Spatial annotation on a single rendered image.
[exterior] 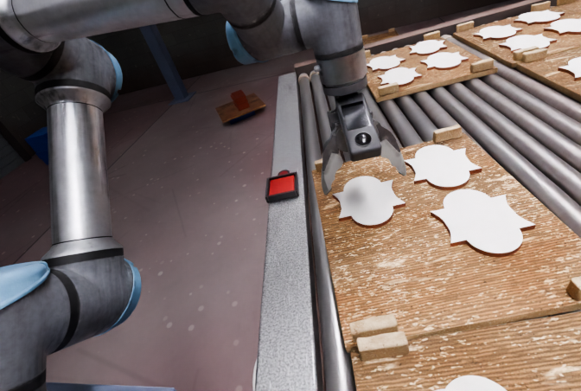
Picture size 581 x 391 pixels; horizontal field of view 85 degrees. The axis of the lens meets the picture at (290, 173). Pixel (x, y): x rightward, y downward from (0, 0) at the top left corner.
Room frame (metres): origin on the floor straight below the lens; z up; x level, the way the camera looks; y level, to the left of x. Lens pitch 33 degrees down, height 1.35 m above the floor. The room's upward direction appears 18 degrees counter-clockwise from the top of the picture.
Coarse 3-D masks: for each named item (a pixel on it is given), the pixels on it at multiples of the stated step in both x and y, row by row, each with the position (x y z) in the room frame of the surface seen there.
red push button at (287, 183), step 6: (276, 180) 0.63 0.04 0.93; (282, 180) 0.62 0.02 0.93; (288, 180) 0.62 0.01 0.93; (294, 180) 0.61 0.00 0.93; (270, 186) 0.62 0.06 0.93; (276, 186) 0.61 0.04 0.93; (282, 186) 0.60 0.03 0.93; (288, 186) 0.59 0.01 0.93; (294, 186) 0.59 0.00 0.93; (270, 192) 0.59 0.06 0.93; (276, 192) 0.58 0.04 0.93
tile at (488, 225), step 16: (464, 192) 0.39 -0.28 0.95; (480, 192) 0.38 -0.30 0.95; (448, 208) 0.36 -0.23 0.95; (464, 208) 0.35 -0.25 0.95; (480, 208) 0.34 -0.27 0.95; (496, 208) 0.33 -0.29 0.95; (448, 224) 0.33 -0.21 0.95; (464, 224) 0.32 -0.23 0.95; (480, 224) 0.32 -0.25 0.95; (496, 224) 0.31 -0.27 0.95; (512, 224) 0.30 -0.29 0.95; (528, 224) 0.29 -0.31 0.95; (464, 240) 0.30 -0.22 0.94; (480, 240) 0.29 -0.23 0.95; (496, 240) 0.28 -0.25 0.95; (512, 240) 0.27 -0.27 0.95; (496, 256) 0.26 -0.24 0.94
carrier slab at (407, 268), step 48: (432, 144) 0.56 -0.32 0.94; (336, 192) 0.51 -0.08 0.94; (432, 192) 0.42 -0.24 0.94; (528, 192) 0.35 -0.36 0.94; (336, 240) 0.38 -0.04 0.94; (384, 240) 0.35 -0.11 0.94; (432, 240) 0.32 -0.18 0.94; (528, 240) 0.27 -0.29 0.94; (576, 240) 0.25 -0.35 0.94; (336, 288) 0.29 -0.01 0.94; (384, 288) 0.27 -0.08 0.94; (432, 288) 0.25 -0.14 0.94; (480, 288) 0.23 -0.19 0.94; (528, 288) 0.21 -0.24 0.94
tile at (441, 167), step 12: (420, 156) 0.52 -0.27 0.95; (432, 156) 0.51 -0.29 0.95; (444, 156) 0.50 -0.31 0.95; (456, 156) 0.49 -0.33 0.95; (420, 168) 0.49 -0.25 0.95; (432, 168) 0.48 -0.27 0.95; (444, 168) 0.46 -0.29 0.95; (456, 168) 0.45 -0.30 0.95; (468, 168) 0.44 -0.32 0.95; (480, 168) 0.43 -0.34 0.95; (420, 180) 0.46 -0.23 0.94; (432, 180) 0.44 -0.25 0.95; (444, 180) 0.43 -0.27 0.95; (456, 180) 0.42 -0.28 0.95; (468, 180) 0.42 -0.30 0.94
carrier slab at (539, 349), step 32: (544, 320) 0.17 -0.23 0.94; (576, 320) 0.16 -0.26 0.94; (352, 352) 0.20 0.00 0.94; (416, 352) 0.18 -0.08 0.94; (448, 352) 0.17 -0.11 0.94; (480, 352) 0.16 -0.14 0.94; (512, 352) 0.15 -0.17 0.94; (544, 352) 0.14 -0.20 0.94; (576, 352) 0.13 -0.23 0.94; (384, 384) 0.16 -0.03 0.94; (416, 384) 0.15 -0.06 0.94; (448, 384) 0.14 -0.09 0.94; (512, 384) 0.12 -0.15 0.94; (544, 384) 0.11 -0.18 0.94; (576, 384) 0.10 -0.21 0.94
